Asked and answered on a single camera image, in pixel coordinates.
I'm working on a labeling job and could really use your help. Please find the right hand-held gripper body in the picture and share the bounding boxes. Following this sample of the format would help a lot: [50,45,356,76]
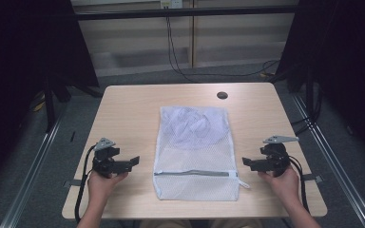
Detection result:
[259,135,299,178]

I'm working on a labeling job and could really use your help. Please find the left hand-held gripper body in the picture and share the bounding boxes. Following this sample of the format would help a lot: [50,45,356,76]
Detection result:
[91,137,124,179]

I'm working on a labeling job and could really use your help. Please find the white mesh laundry bag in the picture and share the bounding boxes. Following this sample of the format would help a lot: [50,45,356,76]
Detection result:
[152,105,251,202]

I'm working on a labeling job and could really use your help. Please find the person's left hand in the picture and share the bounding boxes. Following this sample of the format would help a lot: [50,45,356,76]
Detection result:
[87,172,129,202]

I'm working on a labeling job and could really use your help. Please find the person's right hand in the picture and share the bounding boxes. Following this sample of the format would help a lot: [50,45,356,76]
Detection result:
[258,166,299,203]

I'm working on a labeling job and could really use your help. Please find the grey tape strip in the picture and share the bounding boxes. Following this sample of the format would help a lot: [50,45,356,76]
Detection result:
[302,173,324,184]
[64,179,83,188]

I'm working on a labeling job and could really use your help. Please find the person's leg in beige trousers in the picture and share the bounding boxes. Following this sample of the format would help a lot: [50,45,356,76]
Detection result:
[210,218,264,228]

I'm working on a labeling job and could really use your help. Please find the white garment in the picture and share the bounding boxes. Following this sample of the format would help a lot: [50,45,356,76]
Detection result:
[163,107,226,150]

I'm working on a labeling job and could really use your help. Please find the black stand leg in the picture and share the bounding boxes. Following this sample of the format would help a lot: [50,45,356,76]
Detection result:
[44,79,57,133]

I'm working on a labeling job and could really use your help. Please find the black curtain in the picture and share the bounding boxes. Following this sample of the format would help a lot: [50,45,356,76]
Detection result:
[0,0,100,191]
[275,0,365,165]

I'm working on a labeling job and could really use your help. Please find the black horizontal bar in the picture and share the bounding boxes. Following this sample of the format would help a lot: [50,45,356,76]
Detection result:
[74,5,298,22]

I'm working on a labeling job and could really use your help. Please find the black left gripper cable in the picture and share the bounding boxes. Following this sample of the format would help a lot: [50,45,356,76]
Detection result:
[74,144,97,224]

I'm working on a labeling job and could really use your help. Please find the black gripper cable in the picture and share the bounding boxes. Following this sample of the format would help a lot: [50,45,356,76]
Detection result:
[286,155,312,213]
[74,144,97,224]

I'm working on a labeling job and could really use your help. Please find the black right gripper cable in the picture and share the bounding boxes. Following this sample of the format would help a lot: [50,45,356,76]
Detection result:
[286,155,312,213]

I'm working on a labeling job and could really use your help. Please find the black floor cables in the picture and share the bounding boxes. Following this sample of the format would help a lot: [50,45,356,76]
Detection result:
[289,84,323,136]

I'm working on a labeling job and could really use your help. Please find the metal floor rail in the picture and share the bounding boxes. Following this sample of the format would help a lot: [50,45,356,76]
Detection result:
[0,113,65,228]
[291,93,365,228]

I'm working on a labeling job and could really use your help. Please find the black wall cable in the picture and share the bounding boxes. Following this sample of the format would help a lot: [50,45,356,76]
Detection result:
[165,15,279,84]

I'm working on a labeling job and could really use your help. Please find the white wall socket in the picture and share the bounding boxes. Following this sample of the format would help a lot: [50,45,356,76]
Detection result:
[160,0,183,10]

